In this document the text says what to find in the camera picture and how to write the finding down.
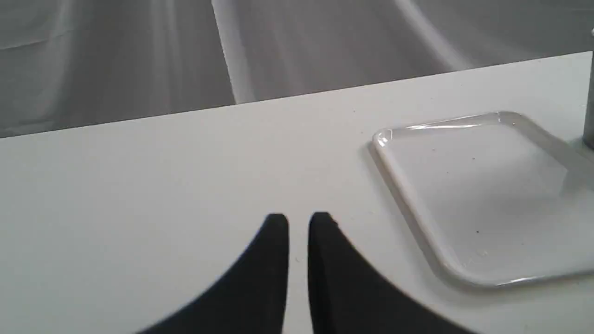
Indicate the clear plastic tray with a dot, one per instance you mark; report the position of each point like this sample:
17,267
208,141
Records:
499,200

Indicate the grey fabric backdrop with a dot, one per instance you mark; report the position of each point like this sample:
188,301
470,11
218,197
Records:
74,63

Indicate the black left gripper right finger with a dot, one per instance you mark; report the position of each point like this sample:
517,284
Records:
348,296

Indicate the stainless steel cup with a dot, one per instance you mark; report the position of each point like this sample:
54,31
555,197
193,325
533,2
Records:
588,132

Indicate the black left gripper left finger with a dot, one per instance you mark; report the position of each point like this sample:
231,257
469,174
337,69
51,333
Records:
249,298

